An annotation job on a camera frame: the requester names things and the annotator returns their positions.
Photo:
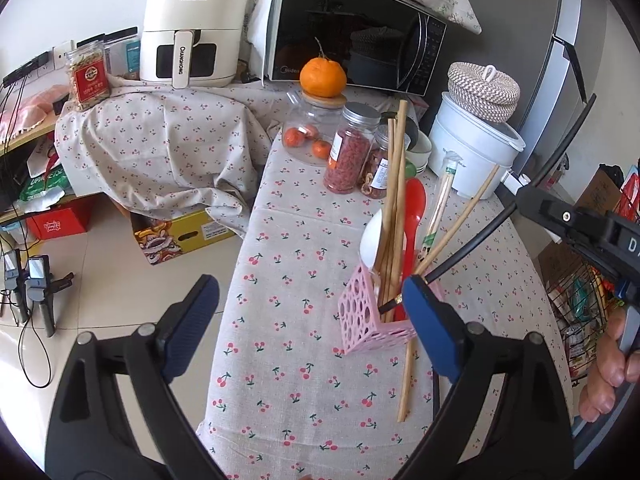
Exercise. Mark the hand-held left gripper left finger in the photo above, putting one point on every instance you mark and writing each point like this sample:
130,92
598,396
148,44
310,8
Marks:
192,330

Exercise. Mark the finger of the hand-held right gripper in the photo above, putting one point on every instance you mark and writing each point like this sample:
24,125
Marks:
585,257
560,212

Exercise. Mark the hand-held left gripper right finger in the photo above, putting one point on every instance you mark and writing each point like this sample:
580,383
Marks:
432,330

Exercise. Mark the pink perforated plastic basket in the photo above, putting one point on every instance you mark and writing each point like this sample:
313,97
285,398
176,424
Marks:
375,315

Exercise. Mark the white plastic spoon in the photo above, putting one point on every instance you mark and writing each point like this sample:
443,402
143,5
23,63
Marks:
372,240

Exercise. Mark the disposable chopsticks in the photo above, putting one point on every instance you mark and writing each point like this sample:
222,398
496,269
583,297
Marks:
442,200

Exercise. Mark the red plastic spoon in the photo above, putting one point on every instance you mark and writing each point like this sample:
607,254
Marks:
414,210

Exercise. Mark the person's right hand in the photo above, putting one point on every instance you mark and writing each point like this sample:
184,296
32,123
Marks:
607,365

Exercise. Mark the brown cardboard box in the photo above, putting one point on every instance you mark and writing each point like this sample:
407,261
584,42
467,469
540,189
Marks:
595,190

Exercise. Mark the red plastic bag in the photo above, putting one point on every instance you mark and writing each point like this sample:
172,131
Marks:
630,190

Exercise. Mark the yellow printed cardboard box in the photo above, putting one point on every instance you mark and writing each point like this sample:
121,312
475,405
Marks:
185,235

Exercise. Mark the cherry print tablecloth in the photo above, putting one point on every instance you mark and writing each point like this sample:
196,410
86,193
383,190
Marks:
300,310

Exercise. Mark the white electric cooking pot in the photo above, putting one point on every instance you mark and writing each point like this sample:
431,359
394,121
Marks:
470,150

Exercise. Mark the white bowl with green knob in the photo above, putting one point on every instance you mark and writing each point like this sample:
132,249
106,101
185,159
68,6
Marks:
420,155

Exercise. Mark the spare hand-held gripper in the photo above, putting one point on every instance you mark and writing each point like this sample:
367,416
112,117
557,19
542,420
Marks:
14,280
42,285

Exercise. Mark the short jar of dried fruit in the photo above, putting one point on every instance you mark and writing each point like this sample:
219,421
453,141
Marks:
380,175

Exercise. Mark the dark green squash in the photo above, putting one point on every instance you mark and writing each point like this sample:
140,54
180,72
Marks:
412,130

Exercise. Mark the red cardboard box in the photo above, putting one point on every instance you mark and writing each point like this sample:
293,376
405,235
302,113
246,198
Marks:
60,222

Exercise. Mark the grey refrigerator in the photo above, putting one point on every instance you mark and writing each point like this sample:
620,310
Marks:
525,35

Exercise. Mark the tall jar of goji berries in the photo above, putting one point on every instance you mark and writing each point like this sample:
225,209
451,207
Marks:
347,160

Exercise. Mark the green plastic bag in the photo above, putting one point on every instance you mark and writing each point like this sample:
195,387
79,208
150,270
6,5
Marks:
42,185

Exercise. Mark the wooden shelf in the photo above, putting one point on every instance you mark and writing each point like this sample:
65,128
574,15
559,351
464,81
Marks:
15,215

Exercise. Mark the glass jar with wooden lid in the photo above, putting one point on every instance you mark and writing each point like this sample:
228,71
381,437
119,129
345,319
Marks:
310,115

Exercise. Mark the red label snack jar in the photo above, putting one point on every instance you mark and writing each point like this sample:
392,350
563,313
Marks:
89,80

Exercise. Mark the large orange with stem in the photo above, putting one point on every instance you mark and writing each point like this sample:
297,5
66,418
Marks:
322,77

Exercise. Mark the pink cloth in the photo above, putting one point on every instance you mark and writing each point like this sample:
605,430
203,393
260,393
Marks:
30,107

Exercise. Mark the black microwave oven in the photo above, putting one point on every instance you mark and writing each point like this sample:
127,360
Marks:
350,30

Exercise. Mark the black lidded containers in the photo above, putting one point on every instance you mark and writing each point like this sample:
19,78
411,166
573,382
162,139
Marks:
120,50

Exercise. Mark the black power strip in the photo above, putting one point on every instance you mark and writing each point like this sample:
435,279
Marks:
27,67

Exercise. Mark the cream air fryer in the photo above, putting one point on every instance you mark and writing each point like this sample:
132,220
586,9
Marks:
195,15

